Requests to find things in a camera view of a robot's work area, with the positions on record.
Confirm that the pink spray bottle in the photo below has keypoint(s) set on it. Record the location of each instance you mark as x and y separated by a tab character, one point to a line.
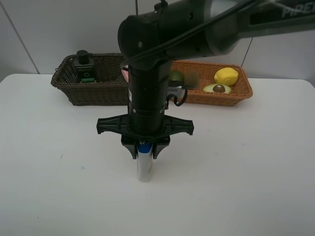
125	75

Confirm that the dark brown wicker basket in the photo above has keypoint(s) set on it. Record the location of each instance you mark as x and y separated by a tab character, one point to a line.
109	88

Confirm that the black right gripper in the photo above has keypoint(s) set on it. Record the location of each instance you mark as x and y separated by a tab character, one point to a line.
145	126

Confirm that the dark green lime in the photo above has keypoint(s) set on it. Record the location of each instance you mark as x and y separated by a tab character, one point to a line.
176	76

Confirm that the orange wicker basket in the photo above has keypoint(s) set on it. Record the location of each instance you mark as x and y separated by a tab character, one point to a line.
206	71

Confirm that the brown kiwi fruit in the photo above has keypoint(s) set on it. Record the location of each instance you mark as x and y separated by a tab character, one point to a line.
191	78

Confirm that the halved avocado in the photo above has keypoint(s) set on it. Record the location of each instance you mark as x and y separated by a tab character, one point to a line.
217	88

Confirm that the blue capped white bottle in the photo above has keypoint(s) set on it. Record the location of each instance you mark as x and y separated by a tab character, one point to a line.
144	162

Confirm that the yellow lemon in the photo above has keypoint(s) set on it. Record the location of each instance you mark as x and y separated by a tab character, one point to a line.
226	76

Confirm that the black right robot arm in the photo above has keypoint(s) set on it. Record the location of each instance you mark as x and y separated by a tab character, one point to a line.
187	29

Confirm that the black pump bottle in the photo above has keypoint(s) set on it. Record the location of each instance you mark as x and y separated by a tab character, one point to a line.
85	67

